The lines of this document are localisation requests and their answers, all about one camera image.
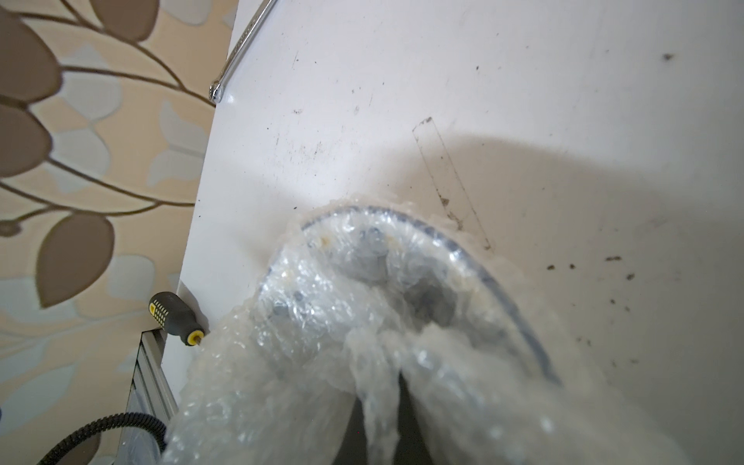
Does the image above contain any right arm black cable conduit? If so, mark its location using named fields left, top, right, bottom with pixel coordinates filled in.
left=36, top=412, right=169, bottom=465

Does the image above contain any silver wrench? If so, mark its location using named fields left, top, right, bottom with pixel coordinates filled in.
left=208, top=0, right=277, bottom=105

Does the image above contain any black handled screwdriver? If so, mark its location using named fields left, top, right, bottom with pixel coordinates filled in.
left=148, top=292, right=205, bottom=347

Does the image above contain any clear bubble wrap sheet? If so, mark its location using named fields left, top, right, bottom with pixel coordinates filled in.
left=161, top=201, right=689, bottom=464

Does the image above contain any aluminium frame rail front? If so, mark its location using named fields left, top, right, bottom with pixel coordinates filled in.
left=114, top=329, right=177, bottom=464

